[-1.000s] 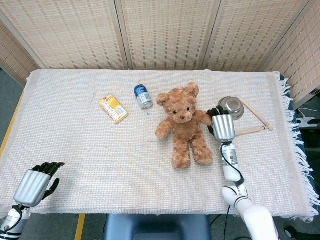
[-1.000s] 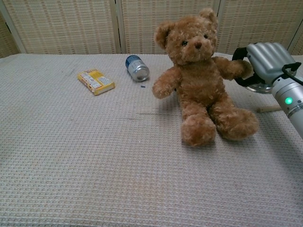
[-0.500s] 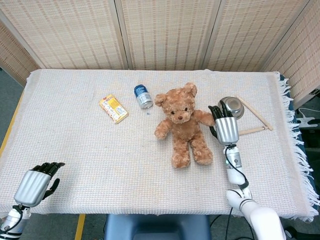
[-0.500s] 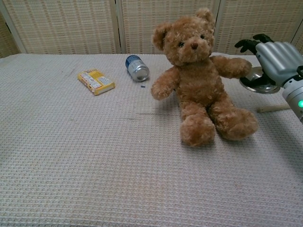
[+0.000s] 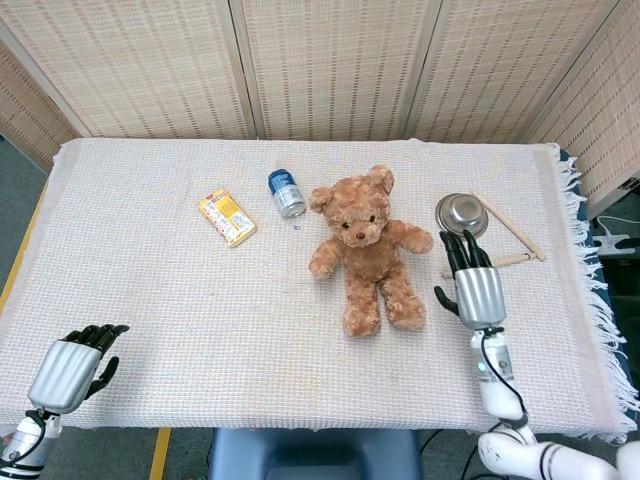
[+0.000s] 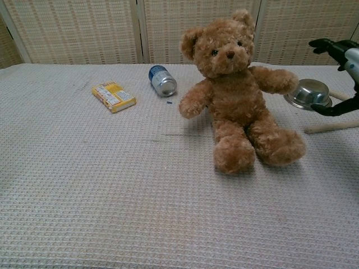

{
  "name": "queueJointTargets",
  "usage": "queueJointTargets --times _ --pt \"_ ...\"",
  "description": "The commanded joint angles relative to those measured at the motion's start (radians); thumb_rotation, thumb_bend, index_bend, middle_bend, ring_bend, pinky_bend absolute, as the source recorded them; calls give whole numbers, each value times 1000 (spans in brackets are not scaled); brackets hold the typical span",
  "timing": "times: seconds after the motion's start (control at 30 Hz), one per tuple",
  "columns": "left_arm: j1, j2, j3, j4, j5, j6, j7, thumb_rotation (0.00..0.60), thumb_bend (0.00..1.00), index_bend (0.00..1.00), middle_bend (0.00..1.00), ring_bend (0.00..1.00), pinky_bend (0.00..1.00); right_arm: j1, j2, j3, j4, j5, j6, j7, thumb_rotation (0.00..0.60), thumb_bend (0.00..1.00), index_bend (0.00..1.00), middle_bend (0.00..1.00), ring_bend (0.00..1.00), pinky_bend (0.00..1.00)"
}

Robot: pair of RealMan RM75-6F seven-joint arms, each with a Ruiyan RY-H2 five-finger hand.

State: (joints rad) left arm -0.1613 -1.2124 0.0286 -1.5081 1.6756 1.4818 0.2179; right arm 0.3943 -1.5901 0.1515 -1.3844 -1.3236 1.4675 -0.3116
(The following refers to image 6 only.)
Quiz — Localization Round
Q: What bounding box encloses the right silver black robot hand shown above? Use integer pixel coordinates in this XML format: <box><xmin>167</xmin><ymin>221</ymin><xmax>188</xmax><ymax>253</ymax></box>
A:
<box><xmin>308</xmin><ymin>38</ymin><xmax>359</xmax><ymax>117</ymax></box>

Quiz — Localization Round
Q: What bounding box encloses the brown plush teddy bear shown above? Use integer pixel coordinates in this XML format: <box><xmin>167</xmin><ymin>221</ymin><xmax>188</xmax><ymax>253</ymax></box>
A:
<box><xmin>178</xmin><ymin>8</ymin><xmax>307</xmax><ymax>175</ymax></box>

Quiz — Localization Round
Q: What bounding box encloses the wooden stick pair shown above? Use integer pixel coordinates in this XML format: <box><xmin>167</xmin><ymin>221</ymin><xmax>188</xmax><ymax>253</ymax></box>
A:
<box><xmin>328</xmin><ymin>90</ymin><xmax>352</xmax><ymax>101</ymax></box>

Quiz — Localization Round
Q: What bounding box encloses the stainless steel bowl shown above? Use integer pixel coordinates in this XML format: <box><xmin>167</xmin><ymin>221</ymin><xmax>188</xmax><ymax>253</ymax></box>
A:
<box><xmin>283</xmin><ymin>78</ymin><xmax>333</xmax><ymax>110</ymax></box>

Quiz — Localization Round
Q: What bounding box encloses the bamboo folding screen panel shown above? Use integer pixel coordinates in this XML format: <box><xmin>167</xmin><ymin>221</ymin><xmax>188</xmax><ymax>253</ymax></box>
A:
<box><xmin>254</xmin><ymin>0</ymin><xmax>359</xmax><ymax>67</ymax></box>
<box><xmin>0</xmin><ymin>0</ymin><xmax>145</xmax><ymax>65</ymax></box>
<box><xmin>0</xmin><ymin>11</ymin><xmax>23</xmax><ymax>69</ymax></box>
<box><xmin>137</xmin><ymin>0</ymin><xmax>263</xmax><ymax>66</ymax></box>

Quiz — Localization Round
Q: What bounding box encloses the blue silver drink can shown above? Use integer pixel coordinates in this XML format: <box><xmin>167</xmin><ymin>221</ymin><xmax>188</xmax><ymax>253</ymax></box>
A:
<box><xmin>148</xmin><ymin>64</ymin><xmax>178</xmax><ymax>98</ymax></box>

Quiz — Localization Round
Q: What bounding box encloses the yellow snack box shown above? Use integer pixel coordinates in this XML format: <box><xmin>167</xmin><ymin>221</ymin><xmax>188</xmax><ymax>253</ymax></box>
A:
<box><xmin>91</xmin><ymin>81</ymin><xmax>137</xmax><ymax>114</ymax></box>

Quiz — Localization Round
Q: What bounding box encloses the white woven tablecloth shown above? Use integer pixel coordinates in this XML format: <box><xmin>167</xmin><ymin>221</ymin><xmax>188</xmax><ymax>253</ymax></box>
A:
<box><xmin>0</xmin><ymin>63</ymin><xmax>359</xmax><ymax>269</ymax></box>

